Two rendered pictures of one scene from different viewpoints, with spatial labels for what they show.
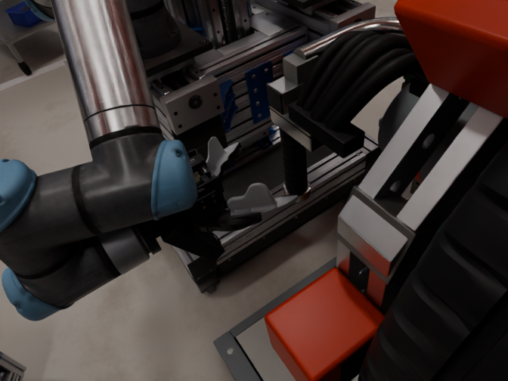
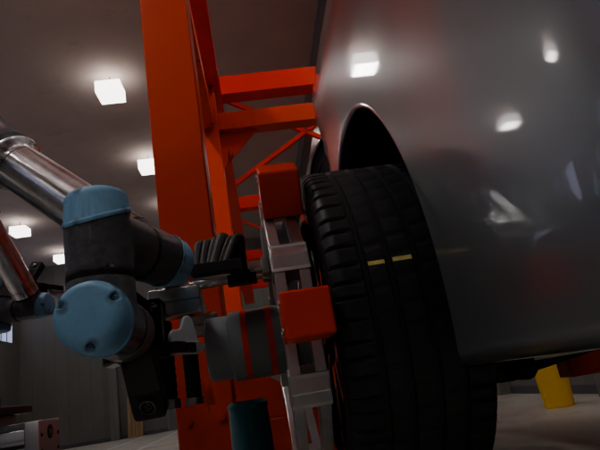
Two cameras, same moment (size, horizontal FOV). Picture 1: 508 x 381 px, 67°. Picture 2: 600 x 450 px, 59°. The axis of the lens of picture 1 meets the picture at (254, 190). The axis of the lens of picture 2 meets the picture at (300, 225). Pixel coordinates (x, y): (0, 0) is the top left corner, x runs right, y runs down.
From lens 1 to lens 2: 0.87 m
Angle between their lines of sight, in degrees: 90
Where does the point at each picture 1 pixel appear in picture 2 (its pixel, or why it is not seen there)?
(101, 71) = not seen: hidden behind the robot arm
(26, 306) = (122, 297)
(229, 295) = not seen: outside the picture
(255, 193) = (187, 325)
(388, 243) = (299, 248)
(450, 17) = (278, 170)
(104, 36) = not seen: hidden behind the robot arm
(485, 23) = (287, 169)
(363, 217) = (282, 249)
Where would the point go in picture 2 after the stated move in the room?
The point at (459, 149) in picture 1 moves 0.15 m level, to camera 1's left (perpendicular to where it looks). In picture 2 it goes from (292, 225) to (255, 204)
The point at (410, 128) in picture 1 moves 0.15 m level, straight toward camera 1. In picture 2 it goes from (270, 229) to (324, 199)
